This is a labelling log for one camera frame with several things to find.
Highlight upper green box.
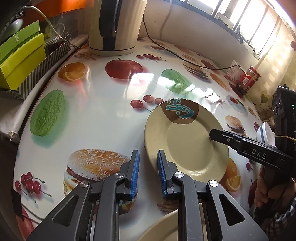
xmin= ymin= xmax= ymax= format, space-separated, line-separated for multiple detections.
xmin=1 ymin=20 xmax=40 ymax=63

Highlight fruit printed tablecloth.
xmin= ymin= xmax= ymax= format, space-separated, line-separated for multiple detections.
xmin=14 ymin=40 xmax=262 ymax=240

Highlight red-lidded sauce jar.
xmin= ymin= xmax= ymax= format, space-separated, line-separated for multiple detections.
xmin=236 ymin=66 xmax=261 ymax=95

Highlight black binder clip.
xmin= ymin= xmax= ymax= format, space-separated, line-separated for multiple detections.
xmin=11 ymin=188 xmax=44 ymax=220

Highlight grey oval device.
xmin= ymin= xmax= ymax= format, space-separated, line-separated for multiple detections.
xmin=3 ymin=19 xmax=23 ymax=39

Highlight orange box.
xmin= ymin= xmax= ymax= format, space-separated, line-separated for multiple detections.
xmin=22 ymin=0 xmax=94 ymax=26

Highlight black power cable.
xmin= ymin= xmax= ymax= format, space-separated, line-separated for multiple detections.
xmin=142 ymin=14 xmax=241 ymax=71

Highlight chevron patterned tray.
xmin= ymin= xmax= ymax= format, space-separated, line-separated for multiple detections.
xmin=1 ymin=41 xmax=71 ymax=101

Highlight cream plate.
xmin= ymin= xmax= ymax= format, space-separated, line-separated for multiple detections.
xmin=138 ymin=210 xmax=178 ymax=241
xmin=144 ymin=98 xmax=229 ymax=182

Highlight white side shelf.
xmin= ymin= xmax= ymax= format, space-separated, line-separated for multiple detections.
xmin=1 ymin=46 xmax=78 ymax=143

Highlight heart patterned curtain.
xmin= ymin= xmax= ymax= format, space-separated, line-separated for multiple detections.
xmin=248 ymin=21 xmax=294 ymax=110

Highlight large white blue-striped bowl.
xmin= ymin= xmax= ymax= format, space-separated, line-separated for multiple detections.
xmin=256 ymin=122 xmax=275 ymax=147

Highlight white small container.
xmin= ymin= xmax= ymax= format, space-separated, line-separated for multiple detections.
xmin=226 ymin=60 xmax=246 ymax=82

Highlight person's right hand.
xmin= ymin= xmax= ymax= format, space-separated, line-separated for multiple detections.
xmin=254 ymin=167 xmax=295 ymax=209

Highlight cream electric kettle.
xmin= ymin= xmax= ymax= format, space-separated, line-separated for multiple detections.
xmin=88 ymin=0 xmax=147 ymax=56

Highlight lower lime green box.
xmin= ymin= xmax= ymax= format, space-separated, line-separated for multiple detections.
xmin=1 ymin=33 xmax=46 ymax=90

